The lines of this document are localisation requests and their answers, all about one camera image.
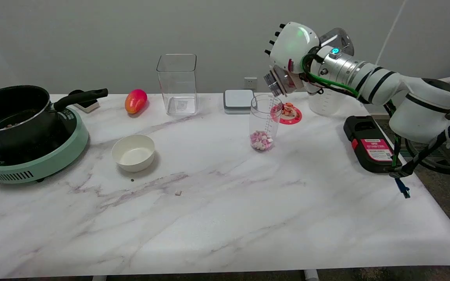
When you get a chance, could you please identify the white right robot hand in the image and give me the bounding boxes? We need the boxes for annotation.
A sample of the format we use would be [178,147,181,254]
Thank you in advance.
[264,22,321,75]

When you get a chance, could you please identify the clear bottle with dark lid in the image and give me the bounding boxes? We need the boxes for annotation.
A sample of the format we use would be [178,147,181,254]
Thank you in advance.
[263,27,355,98]

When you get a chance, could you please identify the translucent white measuring jug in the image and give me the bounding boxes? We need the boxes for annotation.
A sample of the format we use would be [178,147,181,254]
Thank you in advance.
[308,88,347,116]

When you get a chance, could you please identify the red round coaster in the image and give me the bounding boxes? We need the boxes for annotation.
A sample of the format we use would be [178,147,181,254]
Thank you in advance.
[270,103,302,125]

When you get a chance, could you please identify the white grey kitchen scale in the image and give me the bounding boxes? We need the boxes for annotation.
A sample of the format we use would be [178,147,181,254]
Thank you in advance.
[223,89,255,114]

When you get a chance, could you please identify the clear plastic measuring cup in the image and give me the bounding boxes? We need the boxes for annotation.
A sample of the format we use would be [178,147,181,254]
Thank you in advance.
[249,94,283,152]

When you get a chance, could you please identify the pink white marshmallows in cup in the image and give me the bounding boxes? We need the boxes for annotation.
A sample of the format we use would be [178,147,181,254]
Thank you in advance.
[250,131,274,151]

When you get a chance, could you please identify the clear square plastic container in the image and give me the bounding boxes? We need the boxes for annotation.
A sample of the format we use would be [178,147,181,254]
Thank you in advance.
[156,54,199,116]

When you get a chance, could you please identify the black case with red label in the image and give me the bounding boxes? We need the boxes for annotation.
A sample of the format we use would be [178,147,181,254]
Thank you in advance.
[343,116,404,174]

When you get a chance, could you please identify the red orange mango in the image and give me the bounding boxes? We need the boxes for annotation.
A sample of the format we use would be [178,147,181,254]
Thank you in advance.
[125,89,148,114]

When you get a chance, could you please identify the white bowl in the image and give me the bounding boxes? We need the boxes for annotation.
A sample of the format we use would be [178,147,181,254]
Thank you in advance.
[111,134,156,173]

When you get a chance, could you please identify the white black power adapter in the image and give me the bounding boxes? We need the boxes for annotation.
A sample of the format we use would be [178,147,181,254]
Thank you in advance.
[68,90,100,114]

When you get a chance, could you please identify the mint green induction cooker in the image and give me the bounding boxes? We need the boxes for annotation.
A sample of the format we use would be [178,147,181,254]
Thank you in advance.
[0,107,89,184]

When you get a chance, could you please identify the black cooking pot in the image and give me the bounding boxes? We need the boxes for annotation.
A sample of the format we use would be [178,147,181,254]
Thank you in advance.
[0,85,109,151]

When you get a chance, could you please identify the green robot cable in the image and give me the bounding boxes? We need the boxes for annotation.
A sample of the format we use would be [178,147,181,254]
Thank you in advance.
[302,53,360,97]

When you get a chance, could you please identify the thin white cord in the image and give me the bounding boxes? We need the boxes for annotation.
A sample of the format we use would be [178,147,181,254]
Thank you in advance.
[375,0,407,65]

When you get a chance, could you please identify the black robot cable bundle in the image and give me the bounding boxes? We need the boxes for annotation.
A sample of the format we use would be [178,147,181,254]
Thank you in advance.
[383,89,450,180]

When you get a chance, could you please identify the blue cable plug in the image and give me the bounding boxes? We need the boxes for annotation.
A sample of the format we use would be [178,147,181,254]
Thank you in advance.
[395,178,411,199]

